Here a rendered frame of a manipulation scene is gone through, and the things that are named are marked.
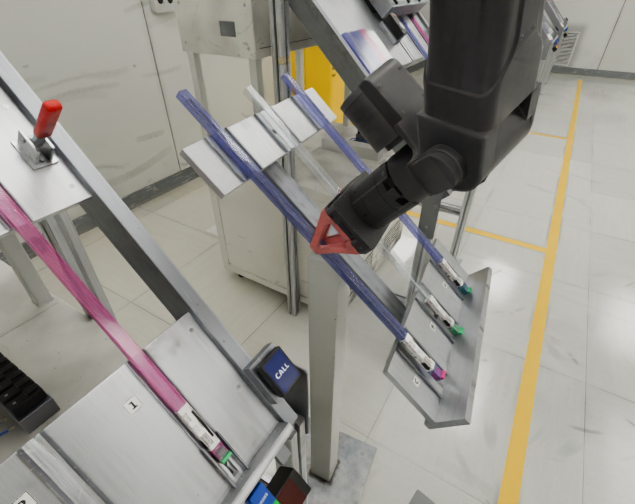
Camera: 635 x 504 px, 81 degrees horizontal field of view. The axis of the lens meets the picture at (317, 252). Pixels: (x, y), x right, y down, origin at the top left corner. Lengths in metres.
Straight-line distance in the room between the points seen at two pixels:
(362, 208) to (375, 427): 1.05
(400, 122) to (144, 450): 0.41
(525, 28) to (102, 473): 0.50
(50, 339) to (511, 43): 0.88
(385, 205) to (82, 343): 0.67
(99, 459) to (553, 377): 1.52
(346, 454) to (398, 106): 1.12
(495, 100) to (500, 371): 1.42
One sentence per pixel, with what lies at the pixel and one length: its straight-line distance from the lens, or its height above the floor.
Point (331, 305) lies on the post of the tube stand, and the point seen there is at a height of 0.72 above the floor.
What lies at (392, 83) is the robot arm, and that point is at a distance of 0.36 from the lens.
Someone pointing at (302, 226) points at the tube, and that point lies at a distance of 0.47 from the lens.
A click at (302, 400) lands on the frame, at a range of 0.60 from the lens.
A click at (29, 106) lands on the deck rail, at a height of 1.08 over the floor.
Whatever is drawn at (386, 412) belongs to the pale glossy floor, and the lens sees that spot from 1.40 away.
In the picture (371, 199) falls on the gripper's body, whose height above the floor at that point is 1.01.
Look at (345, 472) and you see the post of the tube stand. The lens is 1.29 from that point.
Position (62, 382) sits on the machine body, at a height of 0.62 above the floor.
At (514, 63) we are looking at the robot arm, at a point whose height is 1.15.
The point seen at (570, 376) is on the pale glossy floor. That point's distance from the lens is 1.74.
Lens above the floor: 1.19
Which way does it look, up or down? 36 degrees down
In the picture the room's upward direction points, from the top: straight up
